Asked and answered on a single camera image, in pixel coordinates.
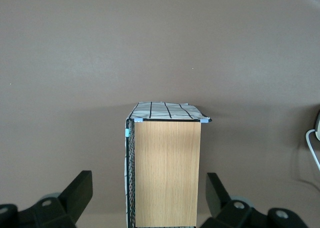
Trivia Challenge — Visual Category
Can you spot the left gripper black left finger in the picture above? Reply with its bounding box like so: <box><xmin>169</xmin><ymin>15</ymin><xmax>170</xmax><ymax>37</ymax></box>
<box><xmin>0</xmin><ymin>170</ymin><xmax>94</xmax><ymax>228</ymax></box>

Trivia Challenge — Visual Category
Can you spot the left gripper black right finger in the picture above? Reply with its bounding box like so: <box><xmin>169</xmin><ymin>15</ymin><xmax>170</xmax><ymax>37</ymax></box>
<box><xmin>199</xmin><ymin>172</ymin><xmax>310</xmax><ymax>228</ymax></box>

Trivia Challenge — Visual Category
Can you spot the cream white toaster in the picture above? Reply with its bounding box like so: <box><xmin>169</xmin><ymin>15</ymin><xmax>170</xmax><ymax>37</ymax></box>
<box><xmin>314</xmin><ymin>109</ymin><xmax>320</xmax><ymax>142</ymax></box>

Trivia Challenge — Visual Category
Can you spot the wooden shelf insert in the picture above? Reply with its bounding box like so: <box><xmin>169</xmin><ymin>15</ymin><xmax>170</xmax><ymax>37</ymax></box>
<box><xmin>134</xmin><ymin>120</ymin><xmax>202</xmax><ymax>228</ymax></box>

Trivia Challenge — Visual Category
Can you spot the black wire mesh basket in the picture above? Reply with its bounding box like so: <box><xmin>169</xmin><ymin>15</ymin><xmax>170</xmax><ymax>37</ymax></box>
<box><xmin>123</xmin><ymin>101</ymin><xmax>213</xmax><ymax>228</ymax></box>

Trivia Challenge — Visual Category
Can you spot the white toaster power cable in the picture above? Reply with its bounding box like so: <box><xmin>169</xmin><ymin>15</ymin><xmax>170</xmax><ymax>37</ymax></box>
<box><xmin>304</xmin><ymin>128</ymin><xmax>320</xmax><ymax>174</ymax></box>

